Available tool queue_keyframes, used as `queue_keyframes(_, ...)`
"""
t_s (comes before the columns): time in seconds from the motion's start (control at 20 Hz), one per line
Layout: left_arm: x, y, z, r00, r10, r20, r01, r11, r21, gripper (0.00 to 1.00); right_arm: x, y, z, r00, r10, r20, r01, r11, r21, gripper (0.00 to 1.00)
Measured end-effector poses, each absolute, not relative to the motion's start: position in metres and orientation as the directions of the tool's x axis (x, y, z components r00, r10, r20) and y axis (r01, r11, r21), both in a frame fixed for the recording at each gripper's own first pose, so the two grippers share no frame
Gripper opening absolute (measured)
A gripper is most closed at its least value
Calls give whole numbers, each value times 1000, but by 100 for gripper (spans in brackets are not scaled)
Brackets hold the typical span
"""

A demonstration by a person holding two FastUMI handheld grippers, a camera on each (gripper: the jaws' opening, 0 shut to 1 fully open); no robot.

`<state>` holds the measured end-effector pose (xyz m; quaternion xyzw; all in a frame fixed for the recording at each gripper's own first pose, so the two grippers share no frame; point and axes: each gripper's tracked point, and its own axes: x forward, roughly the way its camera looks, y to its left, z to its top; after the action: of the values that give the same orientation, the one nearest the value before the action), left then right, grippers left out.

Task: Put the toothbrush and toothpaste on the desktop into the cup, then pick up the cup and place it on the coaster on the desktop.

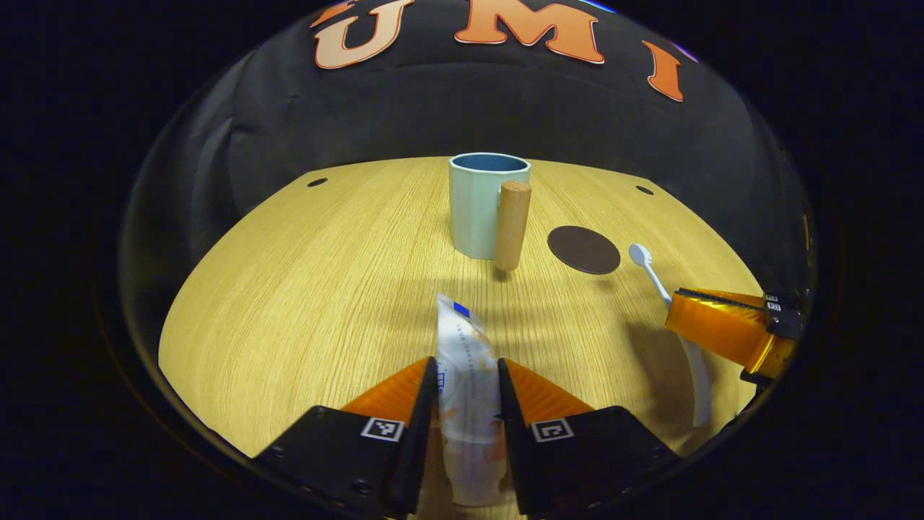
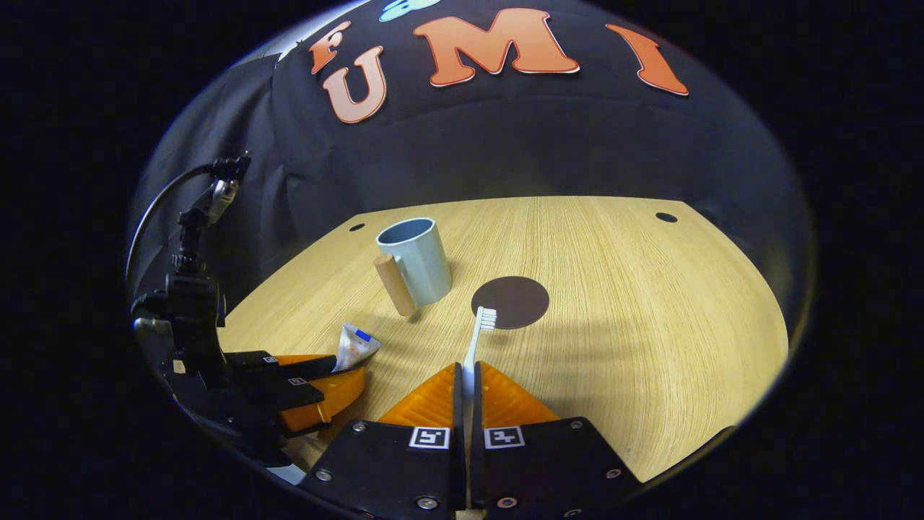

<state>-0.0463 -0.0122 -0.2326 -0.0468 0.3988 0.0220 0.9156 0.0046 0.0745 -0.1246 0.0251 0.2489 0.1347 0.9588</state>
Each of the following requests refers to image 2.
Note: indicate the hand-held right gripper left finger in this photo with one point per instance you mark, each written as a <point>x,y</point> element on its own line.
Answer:
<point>404,469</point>

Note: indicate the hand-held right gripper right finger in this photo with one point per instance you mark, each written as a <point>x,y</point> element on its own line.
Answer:
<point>534,469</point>

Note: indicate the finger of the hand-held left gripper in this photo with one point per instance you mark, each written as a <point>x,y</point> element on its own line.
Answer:
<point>281,393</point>
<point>289,363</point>

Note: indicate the white toothpaste tube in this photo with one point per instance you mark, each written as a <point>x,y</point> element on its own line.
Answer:
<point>354,347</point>

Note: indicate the white toothbrush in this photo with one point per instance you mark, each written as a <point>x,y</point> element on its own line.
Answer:
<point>482,321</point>

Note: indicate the brown round coaster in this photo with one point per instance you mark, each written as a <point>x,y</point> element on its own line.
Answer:
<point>516,300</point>

